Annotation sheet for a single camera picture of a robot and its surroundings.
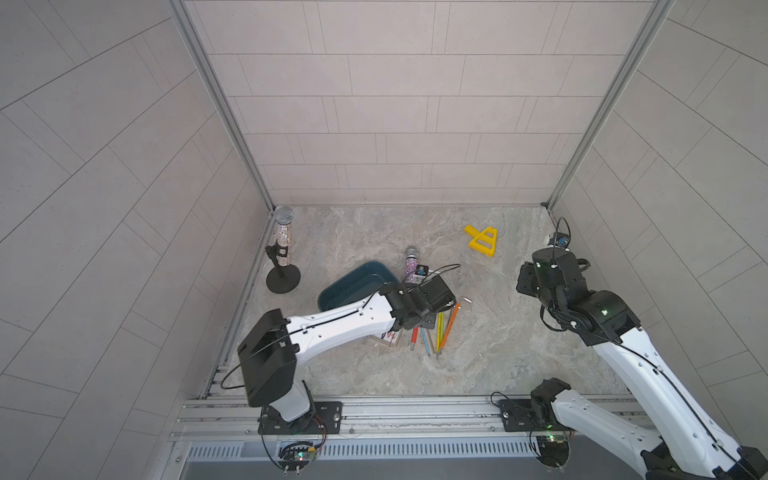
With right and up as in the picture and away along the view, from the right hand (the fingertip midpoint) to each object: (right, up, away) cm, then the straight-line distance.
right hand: (521, 268), depth 72 cm
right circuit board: (+6, -41, -4) cm, 42 cm away
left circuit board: (-52, -41, -7) cm, 67 cm away
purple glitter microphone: (-25, -2, +24) cm, 35 cm away
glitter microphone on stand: (-60, +13, +5) cm, 61 cm away
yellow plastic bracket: (+1, +5, +34) cm, 34 cm away
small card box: (-33, -21, +11) cm, 41 cm away
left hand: (-22, -13, +8) cm, 27 cm away
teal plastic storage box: (-43, -8, +21) cm, 49 cm away
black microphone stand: (-67, -6, +23) cm, 71 cm away
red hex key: (-26, -18, +2) cm, 31 cm away
